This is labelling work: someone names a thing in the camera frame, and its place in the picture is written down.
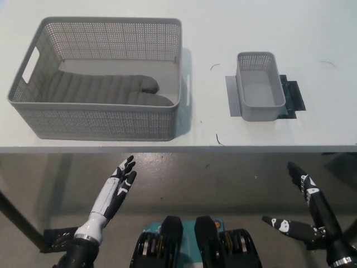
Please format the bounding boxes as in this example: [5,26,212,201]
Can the black table leg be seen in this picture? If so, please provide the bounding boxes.
[0,189,47,251]

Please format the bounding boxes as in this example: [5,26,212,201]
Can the black tape patch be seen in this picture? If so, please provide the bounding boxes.
[277,74,307,120]

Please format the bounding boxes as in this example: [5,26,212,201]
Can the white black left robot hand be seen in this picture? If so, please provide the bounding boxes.
[74,155,137,241]

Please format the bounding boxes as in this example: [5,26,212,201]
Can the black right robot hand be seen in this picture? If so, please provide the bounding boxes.
[261,161,353,265]

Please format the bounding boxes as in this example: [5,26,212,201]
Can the robot legs with teal base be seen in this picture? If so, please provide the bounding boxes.
[128,214,263,268]

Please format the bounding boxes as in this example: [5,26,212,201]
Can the large grey perforated basket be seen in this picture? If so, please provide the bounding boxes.
[7,17,193,142]

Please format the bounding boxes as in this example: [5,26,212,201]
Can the small grey perforated basket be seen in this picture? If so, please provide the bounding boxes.
[235,51,287,122]

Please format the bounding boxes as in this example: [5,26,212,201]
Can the grey quilted oven glove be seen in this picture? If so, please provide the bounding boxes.
[37,71,174,107]

